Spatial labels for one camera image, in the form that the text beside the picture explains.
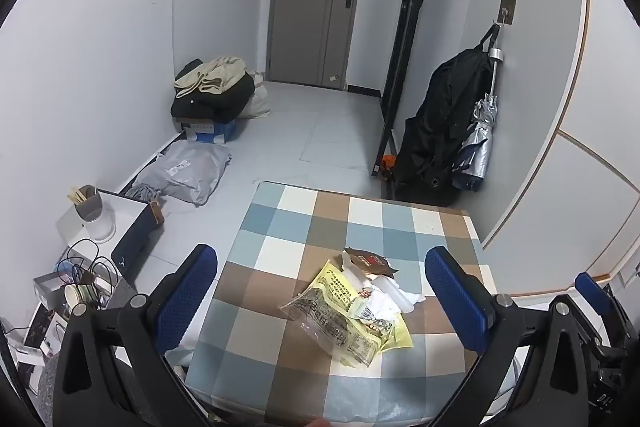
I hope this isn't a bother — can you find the checked tablecloth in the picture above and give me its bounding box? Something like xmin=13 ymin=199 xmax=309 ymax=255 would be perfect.
xmin=185 ymin=181 xmax=503 ymax=425

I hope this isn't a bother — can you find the white cloth bag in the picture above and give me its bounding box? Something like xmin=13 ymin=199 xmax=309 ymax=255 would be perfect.
xmin=245 ymin=71 xmax=273 ymax=120

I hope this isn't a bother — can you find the pile of folded clothes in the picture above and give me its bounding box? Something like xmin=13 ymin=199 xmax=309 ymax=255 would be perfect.
xmin=171 ymin=62 xmax=256 ymax=124

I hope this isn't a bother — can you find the white side table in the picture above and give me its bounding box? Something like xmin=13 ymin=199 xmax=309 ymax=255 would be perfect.
xmin=55 ymin=189 xmax=151 ymax=258

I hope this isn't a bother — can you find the silver folded umbrella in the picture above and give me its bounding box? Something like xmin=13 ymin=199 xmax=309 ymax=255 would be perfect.
xmin=452 ymin=47 xmax=506 ymax=192

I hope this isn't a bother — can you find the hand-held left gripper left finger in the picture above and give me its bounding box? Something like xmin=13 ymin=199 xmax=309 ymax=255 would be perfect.
xmin=52 ymin=244 xmax=218 ymax=427

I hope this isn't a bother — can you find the brown snack wrapper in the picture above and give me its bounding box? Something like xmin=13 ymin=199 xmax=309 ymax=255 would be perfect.
xmin=342 ymin=248 xmax=398 ymax=278

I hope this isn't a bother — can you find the beige garment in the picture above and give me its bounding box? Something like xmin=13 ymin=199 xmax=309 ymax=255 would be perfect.
xmin=174 ymin=56 xmax=248 ymax=98

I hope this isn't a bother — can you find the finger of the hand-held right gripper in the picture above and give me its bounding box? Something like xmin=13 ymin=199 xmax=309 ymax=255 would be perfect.
xmin=574 ymin=272 xmax=628 ymax=348

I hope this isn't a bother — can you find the yellow snack wrapper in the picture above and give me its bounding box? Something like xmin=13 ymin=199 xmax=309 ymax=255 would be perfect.
xmin=295 ymin=259 xmax=415 ymax=353

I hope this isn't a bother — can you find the navy blue box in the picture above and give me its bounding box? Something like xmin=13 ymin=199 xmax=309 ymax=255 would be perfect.
xmin=111 ymin=202 xmax=165 ymax=288

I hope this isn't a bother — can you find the black open door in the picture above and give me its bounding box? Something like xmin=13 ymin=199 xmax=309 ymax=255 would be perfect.
xmin=371 ymin=0 xmax=433 ymax=178

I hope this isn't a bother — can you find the grey plastic mailing bag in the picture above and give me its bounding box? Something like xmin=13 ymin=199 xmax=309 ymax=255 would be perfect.
xmin=132 ymin=142 xmax=232 ymax=206

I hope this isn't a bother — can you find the roll of tape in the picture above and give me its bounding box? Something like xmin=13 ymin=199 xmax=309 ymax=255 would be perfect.
xmin=64 ymin=283 xmax=98 ymax=315

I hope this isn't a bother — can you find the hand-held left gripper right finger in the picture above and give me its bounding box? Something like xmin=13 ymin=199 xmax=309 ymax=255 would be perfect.
xmin=424 ymin=246 xmax=593 ymax=427

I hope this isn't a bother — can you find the white tissue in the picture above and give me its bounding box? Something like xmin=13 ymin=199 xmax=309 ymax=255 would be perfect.
xmin=350 ymin=269 xmax=427 ymax=325

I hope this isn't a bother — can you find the black hanging backpack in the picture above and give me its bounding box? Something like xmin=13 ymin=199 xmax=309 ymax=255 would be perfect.
xmin=392 ymin=22 xmax=501 ymax=208

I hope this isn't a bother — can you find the blue and white cardboard box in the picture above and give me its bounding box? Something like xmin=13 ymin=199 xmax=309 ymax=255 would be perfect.
xmin=175 ymin=114 xmax=246 ymax=144

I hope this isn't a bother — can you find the grey striped cloth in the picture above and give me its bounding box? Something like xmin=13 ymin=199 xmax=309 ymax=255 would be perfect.
xmin=124 ymin=184 xmax=163 ymax=202

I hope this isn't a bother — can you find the white round container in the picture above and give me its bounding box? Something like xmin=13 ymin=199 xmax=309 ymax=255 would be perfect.
xmin=77 ymin=202 xmax=117 ymax=243

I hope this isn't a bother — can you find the grey small box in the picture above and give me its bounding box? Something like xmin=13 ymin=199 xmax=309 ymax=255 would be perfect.
xmin=32 ymin=272 xmax=71 ymax=308

